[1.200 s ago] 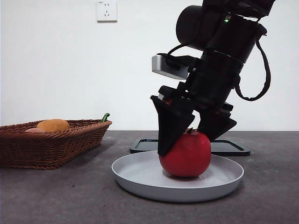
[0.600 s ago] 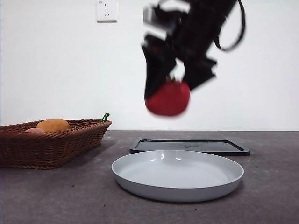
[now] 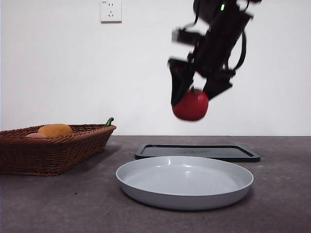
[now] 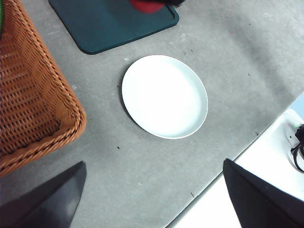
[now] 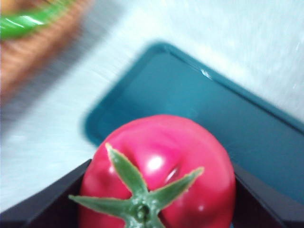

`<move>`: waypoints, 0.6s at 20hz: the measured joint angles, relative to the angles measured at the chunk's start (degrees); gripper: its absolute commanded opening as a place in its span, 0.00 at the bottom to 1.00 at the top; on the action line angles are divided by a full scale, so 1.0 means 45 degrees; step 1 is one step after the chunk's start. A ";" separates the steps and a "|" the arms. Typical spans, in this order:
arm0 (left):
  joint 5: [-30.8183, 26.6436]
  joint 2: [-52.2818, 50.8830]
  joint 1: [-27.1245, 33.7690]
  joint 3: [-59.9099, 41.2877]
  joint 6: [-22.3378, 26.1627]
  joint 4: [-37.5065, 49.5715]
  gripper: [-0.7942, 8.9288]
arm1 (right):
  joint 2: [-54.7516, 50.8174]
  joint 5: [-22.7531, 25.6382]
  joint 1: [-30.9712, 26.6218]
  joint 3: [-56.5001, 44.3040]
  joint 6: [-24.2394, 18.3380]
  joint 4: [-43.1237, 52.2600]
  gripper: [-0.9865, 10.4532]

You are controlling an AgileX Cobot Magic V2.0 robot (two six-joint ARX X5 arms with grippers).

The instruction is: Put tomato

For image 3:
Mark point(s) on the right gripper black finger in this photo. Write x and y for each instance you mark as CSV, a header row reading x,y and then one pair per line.
x,y
217,87
181,80

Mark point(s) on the red tomato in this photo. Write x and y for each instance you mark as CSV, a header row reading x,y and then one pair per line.
x,y
192,106

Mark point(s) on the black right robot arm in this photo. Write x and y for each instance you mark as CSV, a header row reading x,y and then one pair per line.
x,y
223,36

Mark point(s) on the black flat tray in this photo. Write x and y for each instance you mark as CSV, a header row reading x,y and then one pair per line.
x,y
194,151

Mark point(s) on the green vegetable stem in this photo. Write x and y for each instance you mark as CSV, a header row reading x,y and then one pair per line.
x,y
108,122

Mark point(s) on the grey round plate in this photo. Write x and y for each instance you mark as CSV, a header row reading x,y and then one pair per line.
x,y
184,189

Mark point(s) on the yellow-orange potato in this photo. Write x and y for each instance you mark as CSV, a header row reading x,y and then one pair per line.
x,y
55,130

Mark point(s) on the brown wicker basket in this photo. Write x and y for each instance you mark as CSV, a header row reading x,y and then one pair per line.
x,y
48,155

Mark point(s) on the pink vegetable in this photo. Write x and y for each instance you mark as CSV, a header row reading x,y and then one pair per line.
x,y
36,136

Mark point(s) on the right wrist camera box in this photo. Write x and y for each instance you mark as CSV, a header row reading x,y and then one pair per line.
x,y
185,35

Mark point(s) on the white wall socket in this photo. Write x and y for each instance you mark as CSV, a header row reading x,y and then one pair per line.
x,y
111,12

